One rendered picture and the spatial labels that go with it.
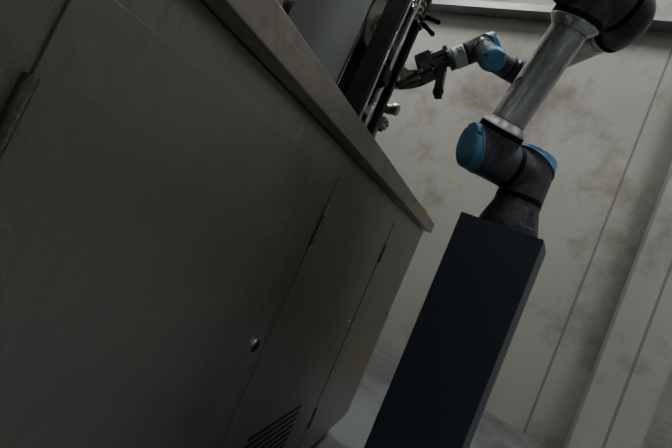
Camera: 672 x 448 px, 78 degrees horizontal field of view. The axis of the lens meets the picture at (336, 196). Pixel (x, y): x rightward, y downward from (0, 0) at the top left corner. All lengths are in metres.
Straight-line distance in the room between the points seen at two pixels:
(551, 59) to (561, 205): 2.31
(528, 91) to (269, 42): 0.79
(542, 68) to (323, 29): 0.59
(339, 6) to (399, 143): 2.53
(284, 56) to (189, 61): 0.10
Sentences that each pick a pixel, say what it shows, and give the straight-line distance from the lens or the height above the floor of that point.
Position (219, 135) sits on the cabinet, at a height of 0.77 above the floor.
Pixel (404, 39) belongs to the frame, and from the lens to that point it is 1.22.
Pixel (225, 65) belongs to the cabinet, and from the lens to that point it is 0.41.
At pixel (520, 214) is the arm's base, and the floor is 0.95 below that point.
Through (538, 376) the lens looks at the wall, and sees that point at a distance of 3.26.
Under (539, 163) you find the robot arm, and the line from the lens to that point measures 1.16.
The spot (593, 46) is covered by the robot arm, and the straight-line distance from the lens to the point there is 1.28.
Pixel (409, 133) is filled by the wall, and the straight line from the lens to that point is 3.73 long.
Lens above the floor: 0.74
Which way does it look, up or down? 4 degrees up
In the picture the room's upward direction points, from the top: 24 degrees clockwise
